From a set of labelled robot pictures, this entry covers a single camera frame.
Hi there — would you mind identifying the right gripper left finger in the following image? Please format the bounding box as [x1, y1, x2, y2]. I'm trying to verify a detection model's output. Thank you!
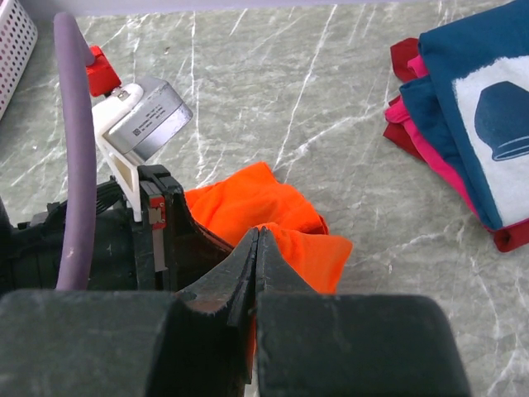
[177, 229, 259, 385]

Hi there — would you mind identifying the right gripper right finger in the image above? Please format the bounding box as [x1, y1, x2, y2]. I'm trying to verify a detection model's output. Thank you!
[255, 225, 323, 332]

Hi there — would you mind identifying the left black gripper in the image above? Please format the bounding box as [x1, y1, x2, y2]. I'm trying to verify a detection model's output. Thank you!
[1, 165, 233, 292]

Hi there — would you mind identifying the orange t shirt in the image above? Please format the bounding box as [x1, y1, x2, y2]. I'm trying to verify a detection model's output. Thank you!
[183, 160, 355, 373]

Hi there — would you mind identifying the pink folded shirt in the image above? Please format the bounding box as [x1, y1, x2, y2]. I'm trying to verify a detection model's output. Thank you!
[385, 51, 503, 230]

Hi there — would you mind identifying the red folded shirt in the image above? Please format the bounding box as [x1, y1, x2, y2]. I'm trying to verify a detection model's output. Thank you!
[384, 38, 528, 252]

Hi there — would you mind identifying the blue cartoon print shirt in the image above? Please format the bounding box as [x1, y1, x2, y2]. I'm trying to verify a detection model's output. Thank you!
[400, 1, 528, 230]

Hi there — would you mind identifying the white perforated basket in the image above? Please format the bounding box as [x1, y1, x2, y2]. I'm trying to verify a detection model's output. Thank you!
[0, 0, 38, 117]

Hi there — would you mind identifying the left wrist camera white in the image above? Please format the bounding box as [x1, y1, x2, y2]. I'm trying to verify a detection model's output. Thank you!
[86, 45, 193, 222]

